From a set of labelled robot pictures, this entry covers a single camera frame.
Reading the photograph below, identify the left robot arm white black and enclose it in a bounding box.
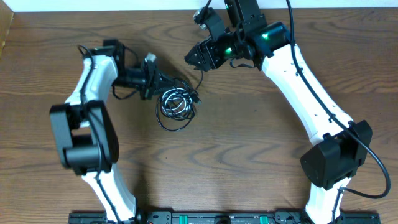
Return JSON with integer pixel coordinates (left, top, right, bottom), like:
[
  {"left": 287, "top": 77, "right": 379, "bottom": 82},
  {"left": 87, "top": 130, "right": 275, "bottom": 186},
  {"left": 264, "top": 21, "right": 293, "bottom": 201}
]
[{"left": 49, "top": 39, "right": 199, "bottom": 223}]

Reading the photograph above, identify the black USB cable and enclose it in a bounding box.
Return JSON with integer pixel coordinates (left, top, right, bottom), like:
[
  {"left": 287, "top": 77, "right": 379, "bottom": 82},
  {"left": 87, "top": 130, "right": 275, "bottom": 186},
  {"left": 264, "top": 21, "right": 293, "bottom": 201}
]
[{"left": 154, "top": 68, "right": 205, "bottom": 132}]

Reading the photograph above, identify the white cable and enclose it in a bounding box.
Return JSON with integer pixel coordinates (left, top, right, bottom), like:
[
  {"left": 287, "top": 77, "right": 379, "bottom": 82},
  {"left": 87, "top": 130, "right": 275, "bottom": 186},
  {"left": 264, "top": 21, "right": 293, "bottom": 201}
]
[{"left": 160, "top": 88, "right": 193, "bottom": 118}]

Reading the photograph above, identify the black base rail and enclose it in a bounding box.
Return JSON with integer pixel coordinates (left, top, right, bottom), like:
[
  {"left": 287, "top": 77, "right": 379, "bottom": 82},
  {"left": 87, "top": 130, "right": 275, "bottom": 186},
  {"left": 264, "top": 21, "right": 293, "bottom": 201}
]
[{"left": 67, "top": 210, "right": 381, "bottom": 224}]

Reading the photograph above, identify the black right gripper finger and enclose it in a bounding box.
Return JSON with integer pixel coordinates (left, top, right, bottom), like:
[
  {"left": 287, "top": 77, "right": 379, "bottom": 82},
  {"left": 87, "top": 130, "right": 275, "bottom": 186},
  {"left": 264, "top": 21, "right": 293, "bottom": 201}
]
[
  {"left": 185, "top": 43, "right": 202, "bottom": 59},
  {"left": 184, "top": 54, "right": 208, "bottom": 71}
]

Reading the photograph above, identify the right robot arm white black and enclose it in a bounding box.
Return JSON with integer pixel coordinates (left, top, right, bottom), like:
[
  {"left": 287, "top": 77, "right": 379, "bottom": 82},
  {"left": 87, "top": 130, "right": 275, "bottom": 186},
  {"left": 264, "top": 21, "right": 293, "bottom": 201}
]
[{"left": 185, "top": 1, "right": 379, "bottom": 223}]

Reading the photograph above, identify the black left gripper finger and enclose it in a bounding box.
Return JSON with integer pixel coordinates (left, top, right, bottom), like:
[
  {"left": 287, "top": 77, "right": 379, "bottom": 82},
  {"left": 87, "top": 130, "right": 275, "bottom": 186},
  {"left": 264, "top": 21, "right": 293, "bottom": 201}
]
[
  {"left": 160, "top": 75, "right": 191, "bottom": 89},
  {"left": 154, "top": 85, "right": 178, "bottom": 95}
]

